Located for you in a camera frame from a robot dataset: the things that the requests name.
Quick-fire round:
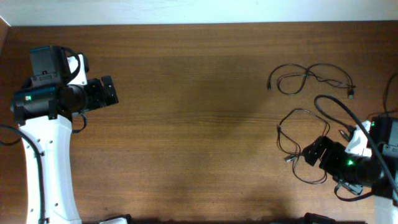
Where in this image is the black usb cable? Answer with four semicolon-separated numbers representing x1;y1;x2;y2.
275;108;331;185

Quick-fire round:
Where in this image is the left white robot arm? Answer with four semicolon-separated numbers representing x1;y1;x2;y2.
11;45;119;223

